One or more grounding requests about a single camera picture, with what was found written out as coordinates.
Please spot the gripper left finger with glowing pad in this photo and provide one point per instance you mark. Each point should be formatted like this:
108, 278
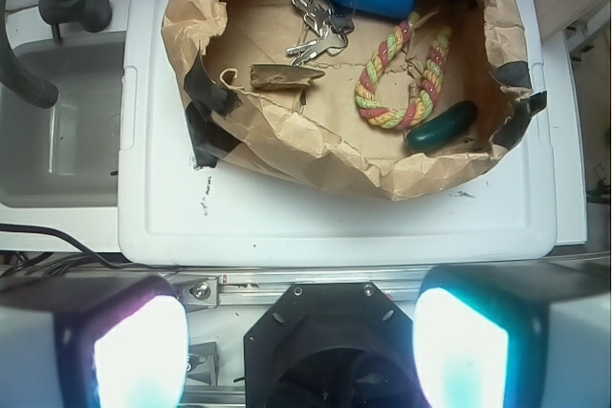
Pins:
94, 341

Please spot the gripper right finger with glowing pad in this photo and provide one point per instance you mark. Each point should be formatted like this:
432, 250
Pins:
514, 335

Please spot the brown wood chip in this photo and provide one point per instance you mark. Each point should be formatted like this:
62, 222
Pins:
273, 77

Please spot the white plastic bin lid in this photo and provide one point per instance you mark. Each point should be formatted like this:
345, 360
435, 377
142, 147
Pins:
171, 211

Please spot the grey sink basin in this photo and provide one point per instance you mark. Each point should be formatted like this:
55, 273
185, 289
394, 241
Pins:
68, 155

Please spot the dark green cucumber toy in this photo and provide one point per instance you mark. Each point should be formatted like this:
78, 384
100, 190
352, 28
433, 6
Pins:
440, 131

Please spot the brown paper bag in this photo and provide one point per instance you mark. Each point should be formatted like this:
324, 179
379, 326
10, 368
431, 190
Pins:
315, 136

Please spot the silver key bunch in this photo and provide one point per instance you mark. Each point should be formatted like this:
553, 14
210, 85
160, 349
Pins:
331, 31

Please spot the aluminium rail with bracket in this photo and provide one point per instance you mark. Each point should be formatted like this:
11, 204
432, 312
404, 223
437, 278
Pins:
257, 286

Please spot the multicolour rope ring toy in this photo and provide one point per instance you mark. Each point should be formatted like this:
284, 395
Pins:
400, 84

